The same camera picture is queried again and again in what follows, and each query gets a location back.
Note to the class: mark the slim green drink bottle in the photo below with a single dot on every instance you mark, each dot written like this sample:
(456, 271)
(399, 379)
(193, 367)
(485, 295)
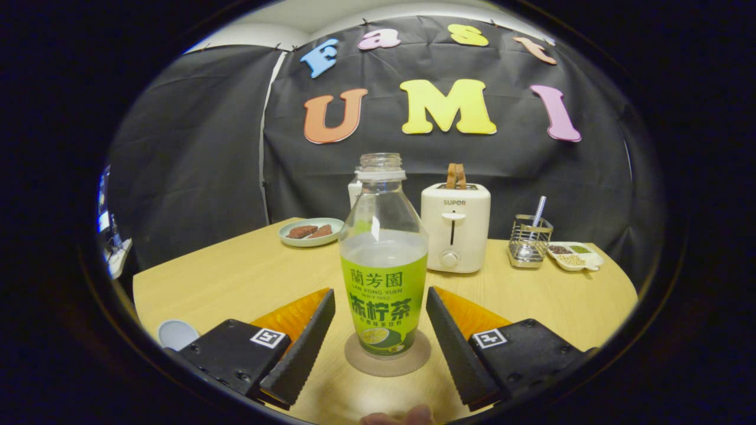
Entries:
(354, 193)

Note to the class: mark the brown toast slice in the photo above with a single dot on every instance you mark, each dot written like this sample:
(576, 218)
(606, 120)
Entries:
(455, 176)

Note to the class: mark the brown food piece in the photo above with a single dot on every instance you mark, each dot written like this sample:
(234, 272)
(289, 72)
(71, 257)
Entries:
(323, 231)
(301, 231)

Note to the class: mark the wooden table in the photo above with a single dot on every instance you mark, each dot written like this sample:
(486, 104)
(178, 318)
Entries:
(236, 277)

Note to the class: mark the pale green plate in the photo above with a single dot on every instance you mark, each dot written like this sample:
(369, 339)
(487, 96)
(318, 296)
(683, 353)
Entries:
(295, 242)

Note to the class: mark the white divided grain dish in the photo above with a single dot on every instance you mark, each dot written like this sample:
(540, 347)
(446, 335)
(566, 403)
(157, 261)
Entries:
(582, 260)

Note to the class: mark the green label juice bottle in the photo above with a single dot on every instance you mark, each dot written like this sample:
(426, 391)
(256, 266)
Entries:
(384, 283)

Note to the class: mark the round brown coaster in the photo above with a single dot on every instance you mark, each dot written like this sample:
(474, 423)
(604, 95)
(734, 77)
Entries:
(387, 366)

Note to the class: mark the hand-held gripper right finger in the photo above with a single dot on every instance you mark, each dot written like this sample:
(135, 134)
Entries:
(458, 348)

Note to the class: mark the pale straw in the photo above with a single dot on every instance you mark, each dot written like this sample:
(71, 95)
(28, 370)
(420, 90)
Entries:
(539, 209)

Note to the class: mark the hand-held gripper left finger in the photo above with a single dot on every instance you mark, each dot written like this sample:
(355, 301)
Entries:
(304, 348)

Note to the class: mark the white cup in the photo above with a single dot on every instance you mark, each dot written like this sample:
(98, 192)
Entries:
(177, 335)

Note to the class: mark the cream toaster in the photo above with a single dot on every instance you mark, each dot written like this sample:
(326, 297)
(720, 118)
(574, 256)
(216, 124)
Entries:
(466, 236)

